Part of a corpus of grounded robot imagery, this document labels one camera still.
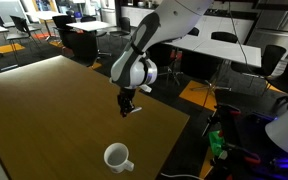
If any green plastic mount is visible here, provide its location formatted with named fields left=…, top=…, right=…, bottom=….
left=208, top=130, right=226, bottom=158

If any silver white wrist camera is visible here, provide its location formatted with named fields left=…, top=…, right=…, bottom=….
left=138, top=84, right=153, bottom=94

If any steel refrigerator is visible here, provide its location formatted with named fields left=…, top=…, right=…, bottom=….
left=246, top=0, right=288, bottom=51

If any small white square table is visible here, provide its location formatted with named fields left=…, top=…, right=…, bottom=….
left=66, top=20, right=115, bottom=33

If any red handled clamp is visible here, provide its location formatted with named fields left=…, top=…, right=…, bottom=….
left=243, top=153, right=262, bottom=167

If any large white long table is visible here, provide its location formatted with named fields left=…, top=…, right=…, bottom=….
left=163, top=34, right=262, bottom=68

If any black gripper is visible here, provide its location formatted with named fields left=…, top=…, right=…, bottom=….
left=117, top=88, right=137, bottom=118

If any white floor cable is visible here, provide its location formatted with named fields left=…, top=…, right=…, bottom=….
left=159, top=172, right=205, bottom=180

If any white ceramic mug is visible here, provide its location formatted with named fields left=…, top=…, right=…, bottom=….
left=103, top=142, right=136, bottom=174

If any black hanging cable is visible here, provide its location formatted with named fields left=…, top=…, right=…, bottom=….
left=228, top=0, right=253, bottom=75

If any white table by whiteboard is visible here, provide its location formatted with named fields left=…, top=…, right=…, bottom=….
left=27, top=10, right=65, bottom=22

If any whiteboard on stand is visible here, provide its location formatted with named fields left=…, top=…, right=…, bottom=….
left=0, top=0, right=29, bottom=28

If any red capped white marker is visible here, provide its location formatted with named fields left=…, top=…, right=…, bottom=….
left=121, top=106, right=143, bottom=118

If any black clamp stand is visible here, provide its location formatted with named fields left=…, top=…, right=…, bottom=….
left=202, top=103, right=242, bottom=148

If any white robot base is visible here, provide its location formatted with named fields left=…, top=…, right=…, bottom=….
left=265, top=96, right=288, bottom=164

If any white kitchen counter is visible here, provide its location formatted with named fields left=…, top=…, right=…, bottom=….
left=120, top=4, right=162, bottom=28

